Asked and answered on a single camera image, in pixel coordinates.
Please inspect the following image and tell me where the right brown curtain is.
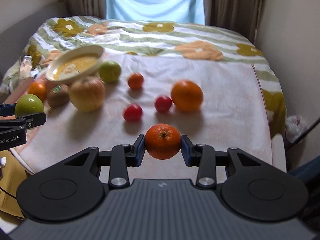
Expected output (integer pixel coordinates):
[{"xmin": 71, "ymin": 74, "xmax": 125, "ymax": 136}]
[{"xmin": 203, "ymin": 0, "xmax": 262, "ymax": 42}]

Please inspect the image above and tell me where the floral striped quilt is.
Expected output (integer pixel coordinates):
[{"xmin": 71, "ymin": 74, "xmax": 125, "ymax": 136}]
[{"xmin": 0, "ymin": 15, "xmax": 288, "ymax": 140}]

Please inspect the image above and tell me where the medium orange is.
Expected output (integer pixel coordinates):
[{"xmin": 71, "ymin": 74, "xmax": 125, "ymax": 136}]
[{"xmin": 27, "ymin": 81, "xmax": 47, "ymax": 102}]

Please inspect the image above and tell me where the cream fruit bowl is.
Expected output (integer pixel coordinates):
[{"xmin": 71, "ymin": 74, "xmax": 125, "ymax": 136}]
[{"xmin": 46, "ymin": 45, "xmax": 105, "ymax": 85}]

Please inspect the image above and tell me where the white plastic bag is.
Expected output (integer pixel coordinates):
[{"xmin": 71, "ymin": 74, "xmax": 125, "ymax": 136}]
[{"xmin": 285, "ymin": 115, "xmax": 307, "ymax": 143}]

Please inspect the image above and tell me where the yellow wooden stool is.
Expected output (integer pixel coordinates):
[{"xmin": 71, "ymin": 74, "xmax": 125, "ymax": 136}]
[{"xmin": 0, "ymin": 150, "xmax": 27, "ymax": 218}]

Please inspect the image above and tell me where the white pink towel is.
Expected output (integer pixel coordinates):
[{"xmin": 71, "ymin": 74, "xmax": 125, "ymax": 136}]
[{"xmin": 12, "ymin": 54, "xmax": 272, "ymax": 173}]

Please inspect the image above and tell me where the brown kiwi with sticker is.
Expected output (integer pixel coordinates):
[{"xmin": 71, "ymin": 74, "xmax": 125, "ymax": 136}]
[{"xmin": 47, "ymin": 85, "xmax": 69, "ymax": 108}]

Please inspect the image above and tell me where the small orange mandarin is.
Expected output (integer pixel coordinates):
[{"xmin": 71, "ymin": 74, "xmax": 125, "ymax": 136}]
[{"xmin": 145, "ymin": 124, "xmax": 181, "ymax": 160}]

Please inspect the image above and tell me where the red cherry tomato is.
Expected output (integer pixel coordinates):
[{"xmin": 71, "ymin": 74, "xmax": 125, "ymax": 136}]
[
  {"xmin": 123, "ymin": 103, "xmax": 143, "ymax": 122},
  {"xmin": 154, "ymin": 95, "xmax": 172, "ymax": 113}
]

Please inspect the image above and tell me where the green apple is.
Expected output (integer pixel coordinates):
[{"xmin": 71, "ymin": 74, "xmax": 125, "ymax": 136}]
[
  {"xmin": 99, "ymin": 61, "xmax": 121, "ymax": 83},
  {"xmin": 15, "ymin": 94, "xmax": 44, "ymax": 118}
]

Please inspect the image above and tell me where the light blue window cloth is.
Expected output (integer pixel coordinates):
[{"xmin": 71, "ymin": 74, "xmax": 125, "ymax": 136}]
[{"xmin": 106, "ymin": 0, "xmax": 205, "ymax": 24}]

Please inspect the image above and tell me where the grey headboard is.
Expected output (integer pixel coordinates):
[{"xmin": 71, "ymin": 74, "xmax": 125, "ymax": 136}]
[{"xmin": 1, "ymin": 2, "xmax": 70, "ymax": 76}]

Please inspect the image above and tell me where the large orange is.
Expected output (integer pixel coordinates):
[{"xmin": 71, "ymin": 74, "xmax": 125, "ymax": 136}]
[{"xmin": 171, "ymin": 80, "xmax": 204, "ymax": 112}]

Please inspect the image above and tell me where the large yellow-red apple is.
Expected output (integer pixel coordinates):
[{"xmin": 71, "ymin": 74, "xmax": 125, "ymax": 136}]
[{"xmin": 69, "ymin": 76, "xmax": 106, "ymax": 113}]

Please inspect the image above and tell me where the small tangerine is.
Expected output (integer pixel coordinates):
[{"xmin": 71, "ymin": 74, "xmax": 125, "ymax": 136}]
[{"xmin": 127, "ymin": 73, "xmax": 144, "ymax": 90}]

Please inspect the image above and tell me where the white tube bottle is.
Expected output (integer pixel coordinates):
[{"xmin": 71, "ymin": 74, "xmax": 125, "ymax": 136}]
[{"xmin": 18, "ymin": 55, "xmax": 33, "ymax": 81}]

